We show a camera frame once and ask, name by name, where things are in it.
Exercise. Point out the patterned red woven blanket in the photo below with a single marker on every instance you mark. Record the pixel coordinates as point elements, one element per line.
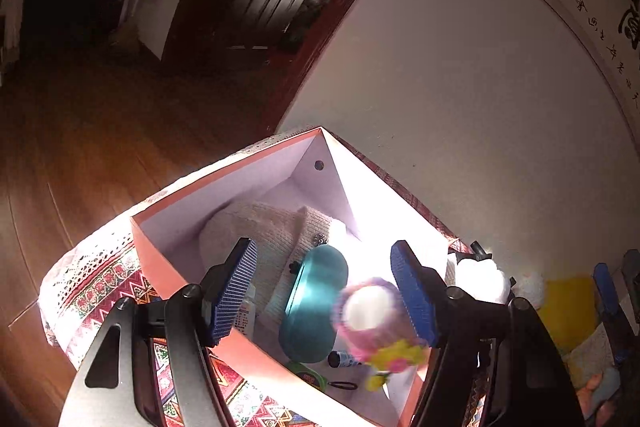
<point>100,292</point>

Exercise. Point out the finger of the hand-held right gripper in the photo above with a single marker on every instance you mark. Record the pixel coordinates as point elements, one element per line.
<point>632,279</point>
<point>607,297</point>

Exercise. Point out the teal glasses case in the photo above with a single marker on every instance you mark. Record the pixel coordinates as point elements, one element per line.
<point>312,302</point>

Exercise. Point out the orange cardboard box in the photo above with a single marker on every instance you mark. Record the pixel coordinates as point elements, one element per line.
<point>300,192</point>

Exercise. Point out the pale cloth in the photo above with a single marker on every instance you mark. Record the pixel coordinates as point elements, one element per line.
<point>592,362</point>

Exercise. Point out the broom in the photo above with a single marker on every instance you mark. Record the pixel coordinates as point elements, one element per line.
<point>127,37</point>

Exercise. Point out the small white bottle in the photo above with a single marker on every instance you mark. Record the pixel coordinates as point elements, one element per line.
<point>247,314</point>

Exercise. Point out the small dark bottle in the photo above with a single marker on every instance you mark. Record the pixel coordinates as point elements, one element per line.
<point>342,359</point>

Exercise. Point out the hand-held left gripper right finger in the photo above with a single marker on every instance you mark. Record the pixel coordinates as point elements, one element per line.
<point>415,292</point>

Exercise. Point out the dark red wooden door frame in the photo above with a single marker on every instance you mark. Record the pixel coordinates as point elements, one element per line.
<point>340,27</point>

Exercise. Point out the green tape measure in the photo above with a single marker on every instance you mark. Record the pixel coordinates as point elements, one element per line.
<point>310,377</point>

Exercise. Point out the cream knitted hat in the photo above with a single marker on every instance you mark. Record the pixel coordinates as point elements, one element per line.
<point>270,232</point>

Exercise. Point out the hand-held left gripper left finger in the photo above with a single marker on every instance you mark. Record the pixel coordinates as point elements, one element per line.
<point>235,292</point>

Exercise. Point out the yellow pillow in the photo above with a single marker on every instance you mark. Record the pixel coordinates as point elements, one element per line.
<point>570,312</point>

